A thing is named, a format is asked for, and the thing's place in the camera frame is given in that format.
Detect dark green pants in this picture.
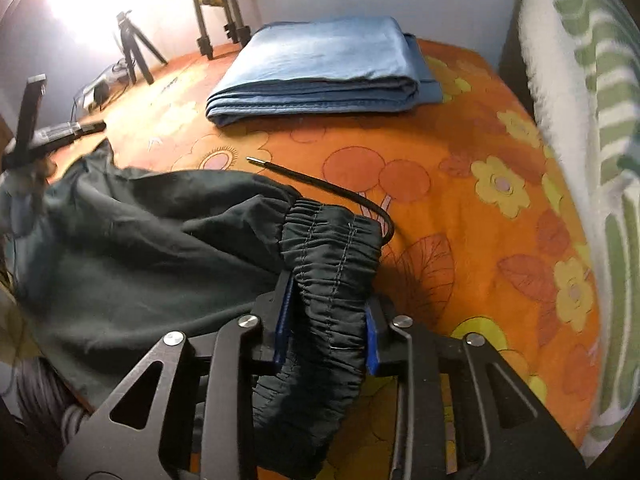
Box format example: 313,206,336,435
6,142,383,479

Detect left hand white glove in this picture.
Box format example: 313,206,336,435
0,158,56,237

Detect black power adapter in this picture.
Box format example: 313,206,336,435
93,79,111,107

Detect black tripod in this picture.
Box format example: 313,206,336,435
117,12,167,84

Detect folded blue blanket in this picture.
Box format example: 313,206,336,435
205,16,444,127

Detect green striped white pillow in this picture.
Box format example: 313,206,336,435
518,0,639,463

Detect black cable with switch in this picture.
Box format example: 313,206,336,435
69,58,132,123

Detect black pants drawstring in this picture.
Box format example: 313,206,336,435
245,156,396,245

